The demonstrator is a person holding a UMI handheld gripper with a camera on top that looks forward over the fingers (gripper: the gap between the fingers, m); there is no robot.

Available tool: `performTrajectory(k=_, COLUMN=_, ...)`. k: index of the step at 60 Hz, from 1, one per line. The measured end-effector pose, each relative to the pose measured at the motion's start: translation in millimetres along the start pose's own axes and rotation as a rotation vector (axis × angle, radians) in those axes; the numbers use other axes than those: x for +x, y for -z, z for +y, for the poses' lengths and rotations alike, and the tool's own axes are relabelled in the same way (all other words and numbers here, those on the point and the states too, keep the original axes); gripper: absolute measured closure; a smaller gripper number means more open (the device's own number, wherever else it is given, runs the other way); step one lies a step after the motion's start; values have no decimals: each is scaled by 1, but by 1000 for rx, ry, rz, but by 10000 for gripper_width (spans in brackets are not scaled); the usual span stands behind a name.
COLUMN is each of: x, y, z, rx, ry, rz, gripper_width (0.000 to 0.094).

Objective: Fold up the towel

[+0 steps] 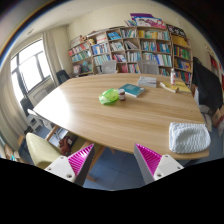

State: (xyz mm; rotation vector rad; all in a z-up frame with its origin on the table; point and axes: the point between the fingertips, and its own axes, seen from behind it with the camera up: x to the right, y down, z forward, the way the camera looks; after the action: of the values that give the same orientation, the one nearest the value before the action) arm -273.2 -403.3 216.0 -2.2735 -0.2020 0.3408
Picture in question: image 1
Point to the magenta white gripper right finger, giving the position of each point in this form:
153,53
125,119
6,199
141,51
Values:
154,166

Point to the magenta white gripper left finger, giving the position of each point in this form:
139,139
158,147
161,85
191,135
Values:
73,168

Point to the white folded towel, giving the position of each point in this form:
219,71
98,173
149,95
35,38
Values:
185,138

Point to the brown bag under table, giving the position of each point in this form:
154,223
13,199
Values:
66,144

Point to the wooden table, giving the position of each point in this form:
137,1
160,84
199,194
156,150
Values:
75,106

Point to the small dark jar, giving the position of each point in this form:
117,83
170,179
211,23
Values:
122,95

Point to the teal book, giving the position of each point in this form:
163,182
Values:
133,90

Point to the green plastic bag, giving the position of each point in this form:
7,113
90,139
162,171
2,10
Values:
109,96

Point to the grey stacked books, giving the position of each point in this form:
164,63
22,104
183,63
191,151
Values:
147,81

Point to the yellow book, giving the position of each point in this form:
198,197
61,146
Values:
177,87

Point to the dark blue chair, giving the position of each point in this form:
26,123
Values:
62,76

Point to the clear plastic bottle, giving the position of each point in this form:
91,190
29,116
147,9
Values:
172,76

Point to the grey chair right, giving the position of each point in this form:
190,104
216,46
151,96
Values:
148,67

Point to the grey chair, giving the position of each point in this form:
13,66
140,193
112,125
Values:
109,67
148,67

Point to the black jacket on chair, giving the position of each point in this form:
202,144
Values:
209,87

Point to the grey chair left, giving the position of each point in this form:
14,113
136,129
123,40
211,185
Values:
109,67

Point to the window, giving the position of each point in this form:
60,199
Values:
29,68

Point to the wooden bookshelf with books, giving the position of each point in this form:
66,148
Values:
128,45

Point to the beige curtain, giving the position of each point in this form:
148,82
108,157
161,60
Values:
54,62

